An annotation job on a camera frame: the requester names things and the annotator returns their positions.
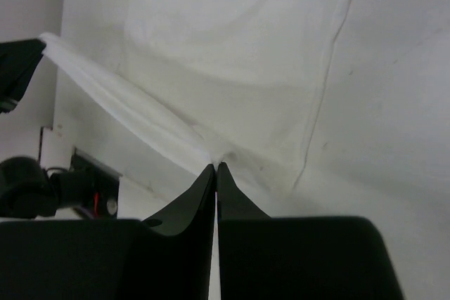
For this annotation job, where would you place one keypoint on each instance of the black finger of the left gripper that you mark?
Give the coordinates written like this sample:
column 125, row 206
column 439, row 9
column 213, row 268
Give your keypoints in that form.
column 19, row 60

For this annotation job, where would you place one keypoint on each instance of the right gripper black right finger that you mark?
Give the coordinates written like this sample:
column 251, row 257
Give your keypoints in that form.
column 319, row 257

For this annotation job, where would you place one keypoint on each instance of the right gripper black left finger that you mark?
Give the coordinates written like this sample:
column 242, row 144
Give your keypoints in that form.
column 166, row 256

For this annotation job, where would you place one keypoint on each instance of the white tank top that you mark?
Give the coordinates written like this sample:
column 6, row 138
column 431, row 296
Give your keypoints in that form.
column 210, row 81

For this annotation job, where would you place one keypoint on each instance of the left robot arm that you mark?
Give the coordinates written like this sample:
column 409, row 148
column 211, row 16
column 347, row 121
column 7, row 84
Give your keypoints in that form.
column 27, row 190

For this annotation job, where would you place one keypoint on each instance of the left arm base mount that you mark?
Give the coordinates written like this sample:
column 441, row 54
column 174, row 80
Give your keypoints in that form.
column 104, row 202

